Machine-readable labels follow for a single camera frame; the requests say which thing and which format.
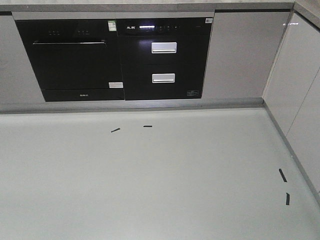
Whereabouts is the black disinfection cabinet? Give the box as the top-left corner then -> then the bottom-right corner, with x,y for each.
116,17 -> 213,100

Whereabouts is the black built-in dishwasher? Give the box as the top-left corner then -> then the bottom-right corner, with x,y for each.
15,19 -> 125,102

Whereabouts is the grey cabinet door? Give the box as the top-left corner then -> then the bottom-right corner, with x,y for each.
202,11 -> 290,99

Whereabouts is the black tape strip right upper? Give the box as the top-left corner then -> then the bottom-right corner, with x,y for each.
278,168 -> 288,183

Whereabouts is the black tape strip right lower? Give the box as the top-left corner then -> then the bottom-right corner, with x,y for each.
285,192 -> 290,206

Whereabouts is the lower silver drawer handle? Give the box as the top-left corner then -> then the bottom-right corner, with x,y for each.
151,73 -> 176,84

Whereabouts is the silver drawer handle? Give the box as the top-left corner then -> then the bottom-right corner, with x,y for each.
151,42 -> 177,54
151,73 -> 176,84

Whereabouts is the upper silver drawer handle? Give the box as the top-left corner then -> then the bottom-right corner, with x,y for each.
151,42 -> 177,54

